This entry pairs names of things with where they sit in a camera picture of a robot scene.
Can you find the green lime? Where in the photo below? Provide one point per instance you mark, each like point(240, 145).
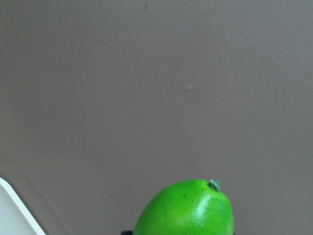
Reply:
point(191, 207)

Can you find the white rabbit tray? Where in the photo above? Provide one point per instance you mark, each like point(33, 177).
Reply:
point(15, 218)

